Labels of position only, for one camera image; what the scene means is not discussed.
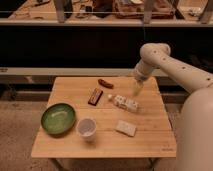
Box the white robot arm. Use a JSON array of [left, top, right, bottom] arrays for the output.
[[133, 43, 213, 171]]

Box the brown sausage toy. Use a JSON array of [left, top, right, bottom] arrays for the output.
[[98, 79, 114, 89]]

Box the brown snack bar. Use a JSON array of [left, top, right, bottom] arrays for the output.
[[88, 88, 103, 106]]

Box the wooden table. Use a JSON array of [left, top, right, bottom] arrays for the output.
[[31, 77, 176, 159]]

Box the white sponge block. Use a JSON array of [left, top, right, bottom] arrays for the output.
[[116, 120, 136, 137]]

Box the clear plastic cup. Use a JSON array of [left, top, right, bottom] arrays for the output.
[[76, 118, 97, 142]]

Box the green ceramic bowl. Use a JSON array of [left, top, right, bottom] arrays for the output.
[[41, 103, 76, 135]]

